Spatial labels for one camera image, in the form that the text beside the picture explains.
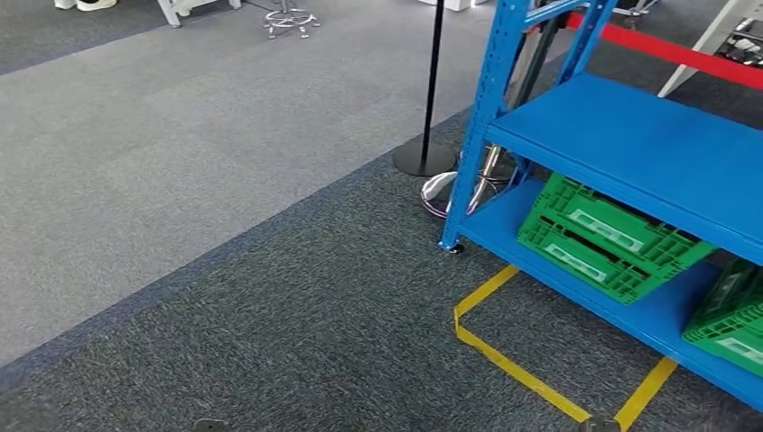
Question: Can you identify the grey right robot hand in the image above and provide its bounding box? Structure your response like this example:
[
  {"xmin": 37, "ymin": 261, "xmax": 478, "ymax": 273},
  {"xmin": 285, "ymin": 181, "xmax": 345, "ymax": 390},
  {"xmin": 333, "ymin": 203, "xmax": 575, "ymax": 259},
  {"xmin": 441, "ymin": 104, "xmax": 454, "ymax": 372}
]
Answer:
[{"xmin": 577, "ymin": 417, "xmax": 623, "ymax": 432}]

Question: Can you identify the blue metal shelf rack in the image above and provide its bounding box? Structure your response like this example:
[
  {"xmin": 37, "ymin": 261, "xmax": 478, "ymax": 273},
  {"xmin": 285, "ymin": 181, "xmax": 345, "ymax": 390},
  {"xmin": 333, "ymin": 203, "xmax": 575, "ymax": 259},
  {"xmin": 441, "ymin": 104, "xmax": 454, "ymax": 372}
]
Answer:
[{"xmin": 437, "ymin": 0, "xmax": 763, "ymax": 412}]

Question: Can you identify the yellow floor tape marking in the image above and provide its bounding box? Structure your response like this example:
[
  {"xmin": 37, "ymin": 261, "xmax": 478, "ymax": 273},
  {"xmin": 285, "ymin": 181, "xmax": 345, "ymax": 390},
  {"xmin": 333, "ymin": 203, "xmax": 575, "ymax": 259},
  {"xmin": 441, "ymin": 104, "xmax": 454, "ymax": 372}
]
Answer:
[{"xmin": 453, "ymin": 265, "xmax": 679, "ymax": 432}]

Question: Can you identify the green plastic crate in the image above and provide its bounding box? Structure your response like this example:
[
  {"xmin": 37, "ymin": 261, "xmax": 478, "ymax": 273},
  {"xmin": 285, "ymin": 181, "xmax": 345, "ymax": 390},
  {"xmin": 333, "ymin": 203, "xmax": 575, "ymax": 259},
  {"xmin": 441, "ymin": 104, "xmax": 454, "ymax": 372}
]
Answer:
[
  {"xmin": 516, "ymin": 173, "xmax": 718, "ymax": 306},
  {"xmin": 681, "ymin": 257, "xmax": 763, "ymax": 379}
]

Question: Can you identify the red barrier belt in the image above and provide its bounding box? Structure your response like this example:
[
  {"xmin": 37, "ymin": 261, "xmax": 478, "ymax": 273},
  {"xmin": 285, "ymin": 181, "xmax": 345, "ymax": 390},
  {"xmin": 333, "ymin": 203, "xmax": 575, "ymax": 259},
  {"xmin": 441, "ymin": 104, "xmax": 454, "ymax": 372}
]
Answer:
[{"xmin": 562, "ymin": 12, "xmax": 763, "ymax": 92}]

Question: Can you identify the white desk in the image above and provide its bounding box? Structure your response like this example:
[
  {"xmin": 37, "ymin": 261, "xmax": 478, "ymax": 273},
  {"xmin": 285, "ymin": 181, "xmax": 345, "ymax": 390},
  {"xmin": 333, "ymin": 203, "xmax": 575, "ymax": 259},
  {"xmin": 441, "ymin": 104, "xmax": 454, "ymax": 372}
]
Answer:
[{"xmin": 657, "ymin": 0, "xmax": 763, "ymax": 100}]

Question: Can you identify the power strip with plugs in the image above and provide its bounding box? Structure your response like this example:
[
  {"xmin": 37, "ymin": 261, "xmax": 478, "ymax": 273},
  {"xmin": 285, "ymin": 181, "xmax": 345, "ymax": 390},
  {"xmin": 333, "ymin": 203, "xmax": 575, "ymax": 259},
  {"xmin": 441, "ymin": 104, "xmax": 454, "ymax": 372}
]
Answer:
[{"xmin": 718, "ymin": 32, "xmax": 763, "ymax": 68}]

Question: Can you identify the chrome base stool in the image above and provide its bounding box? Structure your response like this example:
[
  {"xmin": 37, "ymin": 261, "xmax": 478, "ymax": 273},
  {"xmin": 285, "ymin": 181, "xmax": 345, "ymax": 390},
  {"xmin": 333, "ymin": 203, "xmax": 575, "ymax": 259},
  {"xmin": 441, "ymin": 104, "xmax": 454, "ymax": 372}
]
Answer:
[{"xmin": 262, "ymin": 0, "xmax": 322, "ymax": 41}]

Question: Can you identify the chrome stanchion post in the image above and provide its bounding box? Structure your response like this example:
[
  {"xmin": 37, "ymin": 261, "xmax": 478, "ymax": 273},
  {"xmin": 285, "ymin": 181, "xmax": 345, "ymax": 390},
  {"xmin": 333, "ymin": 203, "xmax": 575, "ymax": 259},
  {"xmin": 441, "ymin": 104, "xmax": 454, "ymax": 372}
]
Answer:
[{"xmin": 419, "ymin": 14, "xmax": 564, "ymax": 220}]

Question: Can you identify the black stanchion post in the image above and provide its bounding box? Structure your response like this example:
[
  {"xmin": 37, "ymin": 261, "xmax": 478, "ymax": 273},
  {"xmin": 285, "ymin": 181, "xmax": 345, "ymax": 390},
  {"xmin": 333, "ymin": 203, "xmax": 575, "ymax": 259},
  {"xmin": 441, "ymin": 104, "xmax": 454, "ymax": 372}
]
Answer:
[{"xmin": 391, "ymin": 0, "xmax": 457, "ymax": 178}]

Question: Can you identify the white desk frame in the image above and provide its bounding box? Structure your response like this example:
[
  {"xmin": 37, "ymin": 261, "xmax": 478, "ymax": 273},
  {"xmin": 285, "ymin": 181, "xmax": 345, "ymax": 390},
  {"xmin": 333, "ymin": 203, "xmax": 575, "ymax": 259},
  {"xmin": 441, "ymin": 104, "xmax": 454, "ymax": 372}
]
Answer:
[{"xmin": 156, "ymin": 0, "xmax": 243, "ymax": 29}]

